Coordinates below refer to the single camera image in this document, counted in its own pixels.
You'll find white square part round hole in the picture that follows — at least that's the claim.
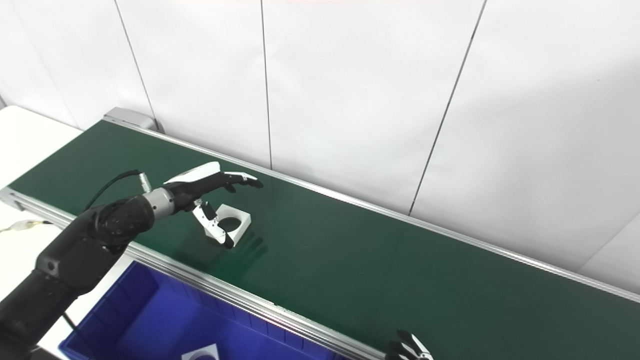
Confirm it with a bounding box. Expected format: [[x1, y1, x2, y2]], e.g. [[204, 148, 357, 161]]
[[202, 203, 252, 247], [181, 343, 221, 360]]

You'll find black wrist cable silver plug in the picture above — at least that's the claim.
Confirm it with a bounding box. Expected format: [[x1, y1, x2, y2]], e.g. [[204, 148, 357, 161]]
[[84, 169, 152, 211]]

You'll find blue plastic bin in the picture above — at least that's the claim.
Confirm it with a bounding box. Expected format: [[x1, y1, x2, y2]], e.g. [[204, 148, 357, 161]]
[[57, 260, 351, 360]]

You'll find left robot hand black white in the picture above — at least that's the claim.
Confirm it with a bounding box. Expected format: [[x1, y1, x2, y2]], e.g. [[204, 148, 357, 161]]
[[165, 161, 264, 249]]

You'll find thin cable with yellow connector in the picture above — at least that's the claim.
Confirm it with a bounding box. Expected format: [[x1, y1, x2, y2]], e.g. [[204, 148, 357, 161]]
[[0, 220, 51, 234]]

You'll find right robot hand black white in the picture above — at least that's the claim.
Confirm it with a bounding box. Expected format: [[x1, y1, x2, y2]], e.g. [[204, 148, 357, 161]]
[[385, 329, 434, 360]]

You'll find grey conveyor end cap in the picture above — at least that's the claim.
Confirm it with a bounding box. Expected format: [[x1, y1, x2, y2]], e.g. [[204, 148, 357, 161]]
[[103, 106, 160, 133]]

